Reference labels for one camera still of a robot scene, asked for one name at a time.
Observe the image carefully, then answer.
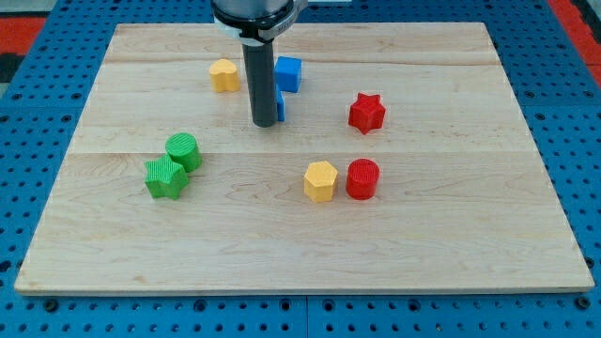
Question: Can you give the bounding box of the green cylinder block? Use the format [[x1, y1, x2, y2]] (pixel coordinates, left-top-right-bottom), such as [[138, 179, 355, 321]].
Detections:
[[165, 132, 202, 173]]

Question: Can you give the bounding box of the yellow heart block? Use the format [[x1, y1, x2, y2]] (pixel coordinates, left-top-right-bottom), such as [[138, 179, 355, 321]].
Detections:
[[208, 58, 240, 92]]

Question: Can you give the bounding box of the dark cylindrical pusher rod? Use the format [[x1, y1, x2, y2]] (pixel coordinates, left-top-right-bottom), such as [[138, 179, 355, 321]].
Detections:
[[242, 43, 278, 128]]

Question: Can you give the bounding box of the red cylinder block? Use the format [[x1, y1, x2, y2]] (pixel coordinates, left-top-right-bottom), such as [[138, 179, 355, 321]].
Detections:
[[346, 158, 380, 200]]

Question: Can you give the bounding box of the wooden board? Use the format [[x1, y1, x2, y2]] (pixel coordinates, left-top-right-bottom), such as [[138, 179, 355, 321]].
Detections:
[[14, 23, 594, 297]]

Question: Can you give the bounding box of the green star block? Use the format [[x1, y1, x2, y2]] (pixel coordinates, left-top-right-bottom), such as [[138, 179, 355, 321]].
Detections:
[[145, 154, 189, 200]]

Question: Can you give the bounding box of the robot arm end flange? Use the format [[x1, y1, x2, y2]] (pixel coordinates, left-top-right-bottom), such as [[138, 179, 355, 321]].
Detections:
[[210, 0, 308, 47]]

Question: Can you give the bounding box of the blue cube block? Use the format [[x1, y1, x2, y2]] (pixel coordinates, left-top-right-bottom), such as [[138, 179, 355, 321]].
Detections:
[[274, 56, 302, 93]]

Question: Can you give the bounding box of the red star block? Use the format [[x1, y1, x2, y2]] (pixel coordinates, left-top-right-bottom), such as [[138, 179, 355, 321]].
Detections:
[[347, 92, 386, 134]]

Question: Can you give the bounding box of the yellow hexagon block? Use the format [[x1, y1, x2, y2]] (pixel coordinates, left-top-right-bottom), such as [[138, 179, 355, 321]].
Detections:
[[303, 161, 338, 203]]

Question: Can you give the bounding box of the blue block behind rod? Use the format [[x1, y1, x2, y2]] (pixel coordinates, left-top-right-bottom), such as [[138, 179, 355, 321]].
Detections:
[[275, 86, 285, 122]]

